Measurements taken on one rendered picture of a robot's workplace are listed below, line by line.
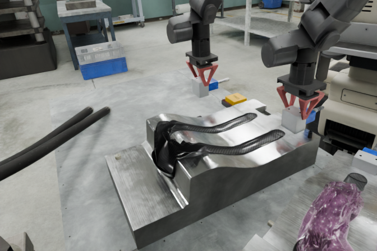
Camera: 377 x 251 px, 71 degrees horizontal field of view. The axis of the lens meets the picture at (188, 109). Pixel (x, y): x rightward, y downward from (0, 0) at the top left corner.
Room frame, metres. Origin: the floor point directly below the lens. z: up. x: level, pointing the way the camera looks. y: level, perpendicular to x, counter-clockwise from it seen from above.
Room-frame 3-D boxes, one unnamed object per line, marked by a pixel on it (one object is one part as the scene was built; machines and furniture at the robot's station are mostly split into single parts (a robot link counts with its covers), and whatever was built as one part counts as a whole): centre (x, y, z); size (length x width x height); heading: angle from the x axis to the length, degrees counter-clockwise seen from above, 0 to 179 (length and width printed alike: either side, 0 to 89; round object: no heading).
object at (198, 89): (0.83, -0.09, 0.93); 0.13 x 0.05 x 0.05; 115
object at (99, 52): (3.61, 1.17, 0.28); 0.61 x 0.41 x 0.15; 113
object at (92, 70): (3.61, 1.17, 0.11); 0.61 x 0.41 x 0.22; 113
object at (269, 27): (4.65, -1.48, 0.51); 2.40 x 1.13 x 1.02; 27
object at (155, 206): (0.55, -0.05, 0.87); 0.50 x 0.26 x 0.14; 116
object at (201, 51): (0.81, -0.05, 1.06); 0.10 x 0.07 x 0.07; 26
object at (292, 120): (0.62, -0.32, 0.92); 0.13 x 0.05 x 0.05; 116
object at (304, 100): (0.59, -0.29, 0.97); 0.07 x 0.07 x 0.09; 25
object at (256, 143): (0.55, -0.07, 0.92); 0.35 x 0.16 x 0.09; 116
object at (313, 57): (0.60, -0.28, 1.10); 0.07 x 0.06 x 0.07; 103
